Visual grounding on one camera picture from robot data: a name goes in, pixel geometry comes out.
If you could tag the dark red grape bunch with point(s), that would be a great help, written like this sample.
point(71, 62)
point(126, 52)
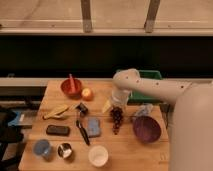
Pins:
point(117, 116)

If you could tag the black handled brush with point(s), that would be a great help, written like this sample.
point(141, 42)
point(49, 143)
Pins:
point(82, 111)

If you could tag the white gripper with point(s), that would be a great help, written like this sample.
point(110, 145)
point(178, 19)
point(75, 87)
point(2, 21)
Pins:
point(119, 98)

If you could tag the black rectangular case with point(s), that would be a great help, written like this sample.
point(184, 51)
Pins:
point(58, 130)

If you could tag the blue plastic cup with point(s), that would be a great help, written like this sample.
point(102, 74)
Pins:
point(42, 148)

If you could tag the green plastic bin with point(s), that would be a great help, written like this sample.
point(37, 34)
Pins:
point(137, 98)

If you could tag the red spoon in bowl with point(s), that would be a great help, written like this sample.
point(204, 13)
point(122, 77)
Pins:
point(72, 84)

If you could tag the small metal cup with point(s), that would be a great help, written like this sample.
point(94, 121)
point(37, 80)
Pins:
point(65, 150)

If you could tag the clear plastic bag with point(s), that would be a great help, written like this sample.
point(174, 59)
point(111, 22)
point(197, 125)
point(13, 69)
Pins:
point(144, 110)

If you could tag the red bowl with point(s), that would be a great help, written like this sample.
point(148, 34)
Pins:
point(65, 88)

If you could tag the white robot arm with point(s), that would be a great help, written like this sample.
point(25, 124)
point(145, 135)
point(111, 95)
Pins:
point(191, 144)

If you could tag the yellow banana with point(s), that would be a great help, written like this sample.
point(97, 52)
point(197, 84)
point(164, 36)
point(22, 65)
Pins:
point(56, 113)

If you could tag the blue sponge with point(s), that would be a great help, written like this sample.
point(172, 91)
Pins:
point(93, 127)

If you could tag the purple bowl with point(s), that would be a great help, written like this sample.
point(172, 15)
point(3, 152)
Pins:
point(146, 129)

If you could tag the white paper cup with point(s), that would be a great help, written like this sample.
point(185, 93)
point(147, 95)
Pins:
point(98, 156)

